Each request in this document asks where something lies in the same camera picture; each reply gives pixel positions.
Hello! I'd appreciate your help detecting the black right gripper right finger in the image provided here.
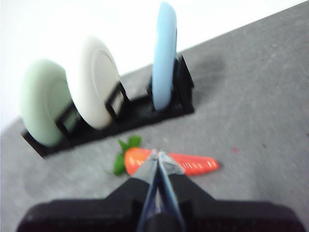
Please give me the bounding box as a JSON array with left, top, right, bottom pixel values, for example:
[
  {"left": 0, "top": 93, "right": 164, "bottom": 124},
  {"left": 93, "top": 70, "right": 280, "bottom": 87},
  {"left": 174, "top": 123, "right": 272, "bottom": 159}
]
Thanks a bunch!
[{"left": 157, "top": 151, "right": 307, "bottom": 232}]

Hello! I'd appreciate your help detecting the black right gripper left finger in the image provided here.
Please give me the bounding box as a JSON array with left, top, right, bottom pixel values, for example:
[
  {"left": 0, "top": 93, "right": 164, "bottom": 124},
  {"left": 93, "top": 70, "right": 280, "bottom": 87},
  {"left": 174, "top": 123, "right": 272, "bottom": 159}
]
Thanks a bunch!
[{"left": 16, "top": 149, "right": 158, "bottom": 232}]

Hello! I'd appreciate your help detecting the orange plastic carrot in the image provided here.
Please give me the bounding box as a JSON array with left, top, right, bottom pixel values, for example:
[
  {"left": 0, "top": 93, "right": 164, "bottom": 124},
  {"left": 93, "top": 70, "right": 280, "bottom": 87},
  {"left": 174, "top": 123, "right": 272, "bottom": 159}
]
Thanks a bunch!
[{"left": 106, "top": 135, "right": 220, "bottom": 176}]

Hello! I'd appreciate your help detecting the green plate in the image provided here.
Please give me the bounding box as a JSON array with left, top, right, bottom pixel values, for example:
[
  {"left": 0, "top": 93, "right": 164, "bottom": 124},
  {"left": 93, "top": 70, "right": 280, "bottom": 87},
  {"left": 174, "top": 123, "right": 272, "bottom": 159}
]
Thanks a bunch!
[{"left": 19, "top": 58, "right": 71, "bottom": 147}]

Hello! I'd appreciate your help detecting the black plate rack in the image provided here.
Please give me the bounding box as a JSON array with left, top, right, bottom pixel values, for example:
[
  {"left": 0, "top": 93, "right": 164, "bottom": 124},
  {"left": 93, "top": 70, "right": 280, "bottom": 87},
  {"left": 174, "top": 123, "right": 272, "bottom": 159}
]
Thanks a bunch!
[{"left": 20, "top": 54, "right": 196, "bottom": 159}]

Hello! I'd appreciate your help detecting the cream plate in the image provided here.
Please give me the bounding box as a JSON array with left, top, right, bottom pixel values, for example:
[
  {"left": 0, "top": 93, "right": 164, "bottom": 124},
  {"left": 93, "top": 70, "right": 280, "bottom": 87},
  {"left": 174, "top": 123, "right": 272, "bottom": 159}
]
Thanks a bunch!
[{"left": 69, "top": 36, "right": 122, "bottom": 130}]

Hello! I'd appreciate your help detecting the blue plate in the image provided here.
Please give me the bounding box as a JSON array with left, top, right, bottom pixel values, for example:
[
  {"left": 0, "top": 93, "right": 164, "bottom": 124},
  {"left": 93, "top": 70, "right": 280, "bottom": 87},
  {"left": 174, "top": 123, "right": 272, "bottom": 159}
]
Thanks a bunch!
[{"left": 151, "top": 1, "right": 178, "bottom": 112}]

